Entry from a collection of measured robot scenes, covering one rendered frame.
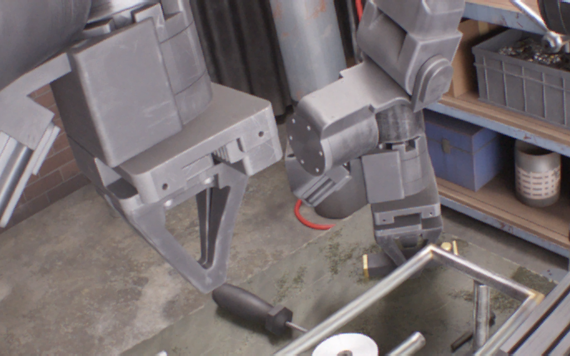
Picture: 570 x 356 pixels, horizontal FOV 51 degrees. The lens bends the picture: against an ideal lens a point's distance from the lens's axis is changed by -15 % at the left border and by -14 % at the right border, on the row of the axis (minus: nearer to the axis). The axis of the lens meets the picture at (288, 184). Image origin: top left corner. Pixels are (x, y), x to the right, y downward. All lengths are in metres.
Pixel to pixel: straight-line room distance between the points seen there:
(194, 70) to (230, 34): 2.68
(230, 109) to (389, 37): 0.30
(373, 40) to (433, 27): 0.06
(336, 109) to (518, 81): 1.41
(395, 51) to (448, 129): 1.68
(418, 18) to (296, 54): 1.67
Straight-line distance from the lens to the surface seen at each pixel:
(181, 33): 0.28
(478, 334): 0.47
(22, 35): 0.22
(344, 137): 0.57
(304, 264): 0.76
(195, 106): 0.28
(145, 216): 0.29
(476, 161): 2.23
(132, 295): 2.36
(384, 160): 0.62
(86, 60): 0.25
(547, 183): 2.14
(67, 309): 2.43
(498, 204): 2.21
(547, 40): 1.53
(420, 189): 0.65
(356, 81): 0.59
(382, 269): 0.72
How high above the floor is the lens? 1.32
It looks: 29 degrees down
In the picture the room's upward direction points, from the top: 13 degrees counter-clockwise
